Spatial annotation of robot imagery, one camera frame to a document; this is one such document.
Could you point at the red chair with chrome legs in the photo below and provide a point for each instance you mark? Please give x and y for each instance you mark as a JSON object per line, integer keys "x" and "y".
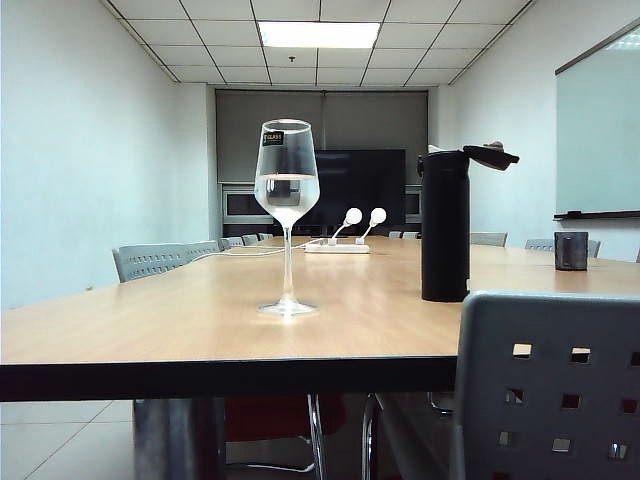
{"x": 280, "y": 415}

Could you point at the grey metal table leg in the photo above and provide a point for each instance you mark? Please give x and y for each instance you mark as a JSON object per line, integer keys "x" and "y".
{"x": 175, "y": 440}

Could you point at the large grey perforated chair back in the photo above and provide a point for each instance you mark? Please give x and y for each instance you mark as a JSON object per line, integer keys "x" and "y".
{"x": 550, "y": 320}

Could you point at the black television screen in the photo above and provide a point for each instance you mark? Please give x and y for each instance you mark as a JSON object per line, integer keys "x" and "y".
{"x": 360, "y": 185}

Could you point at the chrome frame chair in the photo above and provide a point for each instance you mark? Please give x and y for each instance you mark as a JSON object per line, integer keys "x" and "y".
{"x": 369, "y": 435}

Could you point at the grey wall cabinet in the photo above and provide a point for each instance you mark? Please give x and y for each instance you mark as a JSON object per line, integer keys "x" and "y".
{"x": 240, "y": 202}

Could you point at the whiteboard marker tray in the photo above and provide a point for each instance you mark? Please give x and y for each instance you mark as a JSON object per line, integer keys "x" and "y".
{"x": 600, "y": 214}

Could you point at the white power strip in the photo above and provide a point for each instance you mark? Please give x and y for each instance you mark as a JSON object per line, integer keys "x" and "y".
{"x": 337, "y": 248}

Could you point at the dark square pen holder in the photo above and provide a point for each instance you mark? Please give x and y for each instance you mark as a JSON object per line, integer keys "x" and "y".
{"x": 570, "y": 250}

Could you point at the black thermos cup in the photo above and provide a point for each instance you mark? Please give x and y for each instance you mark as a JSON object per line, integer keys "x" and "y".
{"x": 445, "y": 225}

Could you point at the wall whiteboard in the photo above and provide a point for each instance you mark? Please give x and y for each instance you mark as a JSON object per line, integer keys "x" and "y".
{"x": 600, "y": 125}

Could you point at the clear stemmed wine glass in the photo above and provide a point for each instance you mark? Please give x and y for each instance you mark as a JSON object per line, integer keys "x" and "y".
{"x": 286, "y": 210}

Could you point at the ceiling light panel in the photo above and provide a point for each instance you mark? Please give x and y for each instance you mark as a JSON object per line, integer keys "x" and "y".
{"x": 320, "y": 34}

